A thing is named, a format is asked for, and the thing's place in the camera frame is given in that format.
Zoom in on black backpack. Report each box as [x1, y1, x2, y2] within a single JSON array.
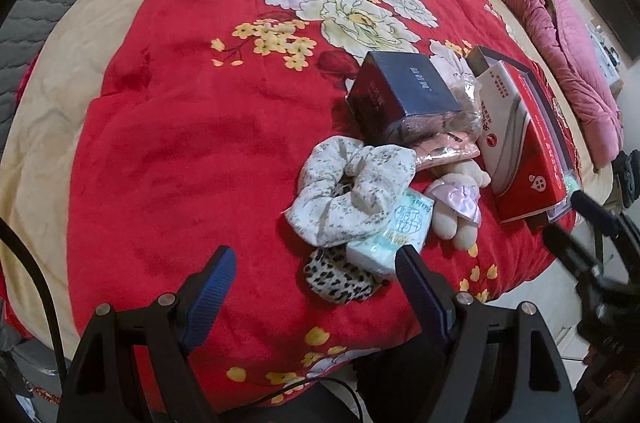
[[612, 150, 640, 208]]

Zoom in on teddy bear lilac dress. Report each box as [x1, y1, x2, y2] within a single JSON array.
[[425, 158, 493, 251]]

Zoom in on red floral blanket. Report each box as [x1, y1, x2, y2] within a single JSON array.
[[5, 0, 581, 409]]

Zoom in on dark blue small box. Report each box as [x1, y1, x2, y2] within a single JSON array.
[[346, 50, 463, 144]]

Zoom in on white floral scrunchie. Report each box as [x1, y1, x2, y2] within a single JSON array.
[[285, 138, 418, 249]]

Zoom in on black monitor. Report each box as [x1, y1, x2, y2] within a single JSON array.
[[582, 0, 636, 64]]

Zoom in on green floral tissue pack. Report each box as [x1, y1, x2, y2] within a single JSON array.
[[346, 188, 436, 276]]

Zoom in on person's black pants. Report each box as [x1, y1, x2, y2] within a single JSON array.
[[350, 343, 466, 423]]

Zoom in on pink towel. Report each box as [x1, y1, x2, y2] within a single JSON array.
[[410, 68, 483, 171]]

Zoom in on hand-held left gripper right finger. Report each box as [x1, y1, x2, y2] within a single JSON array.
[[395, 245, 576, 423]]

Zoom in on thick black cable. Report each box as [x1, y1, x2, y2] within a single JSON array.
[[0, 218, 68, 374]]

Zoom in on thin black cable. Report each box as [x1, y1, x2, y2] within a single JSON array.
[[260, 375, 363, 423]]

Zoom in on beige bed cover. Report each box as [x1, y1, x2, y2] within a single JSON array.
[[0, 0, 626, 339]]

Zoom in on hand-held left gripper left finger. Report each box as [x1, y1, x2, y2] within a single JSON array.
[[57, 245, 238, 423]]

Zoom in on pink quilt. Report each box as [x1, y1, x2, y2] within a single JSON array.
[[440, 0, 626, 168]]

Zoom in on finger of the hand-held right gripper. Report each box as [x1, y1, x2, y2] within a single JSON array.
[[570, 190, 626, 236], [542, 223, 608, 284]]

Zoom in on leopard print scrunchie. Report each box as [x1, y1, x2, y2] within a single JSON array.
[[305, 245, 378, 304]]

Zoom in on red tissue box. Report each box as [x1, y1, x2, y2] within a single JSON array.
[[467, 45, 571, 224]]

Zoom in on person's right forearm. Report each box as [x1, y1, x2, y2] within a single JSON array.
[[572, 333, 640, 423]]

